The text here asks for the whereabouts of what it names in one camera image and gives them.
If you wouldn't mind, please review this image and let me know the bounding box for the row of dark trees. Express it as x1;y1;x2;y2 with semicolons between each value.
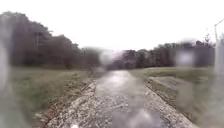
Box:
0;11;111;70
111;34;224;70

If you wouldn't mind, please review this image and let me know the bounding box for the street lamp pole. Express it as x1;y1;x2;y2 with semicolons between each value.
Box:
213;18;224;46

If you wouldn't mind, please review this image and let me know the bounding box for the grass verge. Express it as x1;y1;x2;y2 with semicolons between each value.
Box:
128;65;224;128
8;66;98;128

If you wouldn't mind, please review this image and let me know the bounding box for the wet grey asphalt path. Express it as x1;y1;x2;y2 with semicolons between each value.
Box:
44;69;198;128

